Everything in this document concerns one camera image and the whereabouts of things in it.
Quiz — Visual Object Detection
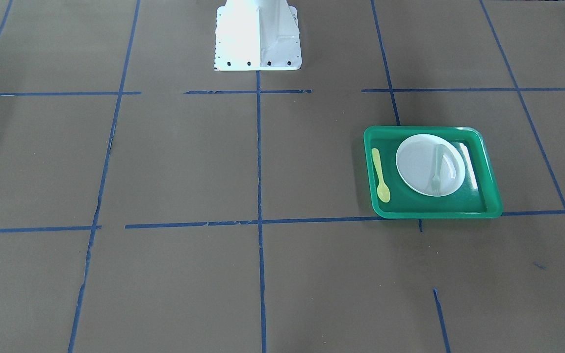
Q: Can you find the pale translucent plastic fork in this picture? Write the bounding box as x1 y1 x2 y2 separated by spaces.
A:
430 144 444 195

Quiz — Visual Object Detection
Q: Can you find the yellow plastic spoon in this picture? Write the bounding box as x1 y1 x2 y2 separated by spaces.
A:
371 148 391 203

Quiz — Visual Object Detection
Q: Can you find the green plastic tray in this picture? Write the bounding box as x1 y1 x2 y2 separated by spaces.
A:
363 126 504 219

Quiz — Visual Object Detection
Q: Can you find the white round plate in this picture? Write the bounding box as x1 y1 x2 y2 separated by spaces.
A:
395 134 466 197

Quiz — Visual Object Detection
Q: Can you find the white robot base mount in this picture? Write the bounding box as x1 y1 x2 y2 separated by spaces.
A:
213 0 303 72

